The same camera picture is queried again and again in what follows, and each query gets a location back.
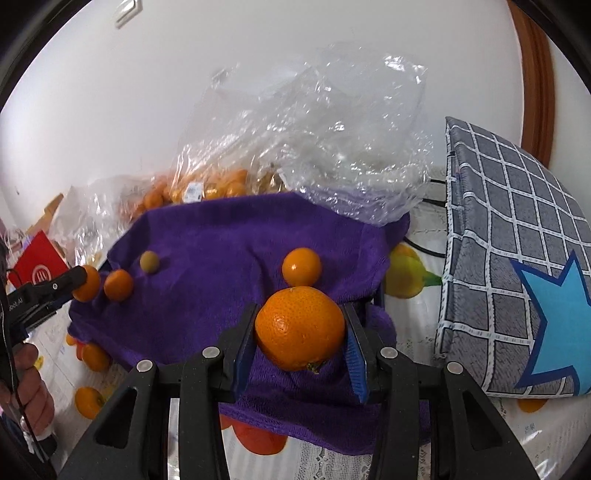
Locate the clear bag of oranges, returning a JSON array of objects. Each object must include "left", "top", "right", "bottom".
[{"left": 118, "top": 167, "right": 287, "bottom": 221}]

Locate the person's left hand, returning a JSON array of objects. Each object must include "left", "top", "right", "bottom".
[{"left": 14, "top": 343, "right": 55, "bottom": 436}]

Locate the clear plastic bag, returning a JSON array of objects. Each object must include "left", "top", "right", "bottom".
[{"left": 173, "top": 42, "right": 433, "bottom": 226}]

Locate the red tomato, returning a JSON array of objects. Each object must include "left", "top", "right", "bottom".
[{"left": 219, "top": 414, "right": 287, "bottom": 456}]

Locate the large orange mandarin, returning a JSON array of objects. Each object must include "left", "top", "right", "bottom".
[{"left": 254, "top": 286, "right": 346, "bottom": 372}]

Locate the black cable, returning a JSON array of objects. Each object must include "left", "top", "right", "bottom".
[{"left": 0, "top": 267, "right": 52, "bottom": 462}]

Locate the small green citrus fruit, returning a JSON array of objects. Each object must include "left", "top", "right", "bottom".
[{"left": 139, "top": 250, "right": 160, "bottom": 275}]

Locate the red box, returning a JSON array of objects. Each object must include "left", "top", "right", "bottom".
[{"left": 8, "top": 231, "right": 68, "bottom": 288}]

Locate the small orange kumquat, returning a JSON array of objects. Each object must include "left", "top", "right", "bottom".
[{"left": 281, "top": 247, "right": 322, "bottom": 287}]

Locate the purple towel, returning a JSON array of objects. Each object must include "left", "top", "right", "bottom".
[{"left": 68, "top": 193, "right": 410, "bottom": 455}]

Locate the brown wooden door frame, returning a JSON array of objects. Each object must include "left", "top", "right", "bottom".
[{"left": 507, "top": 1, "right": 556, "bottom": 168}]

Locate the white plastic bag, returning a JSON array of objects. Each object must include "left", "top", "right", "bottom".
[{"left": 48, "top": 176, "right": 144, "bottom": 267}]

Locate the grey checked cushion blue star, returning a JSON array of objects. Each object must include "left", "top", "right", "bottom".
[{"left": 435, "top": 117, "right": 590, "bottom": 398}]

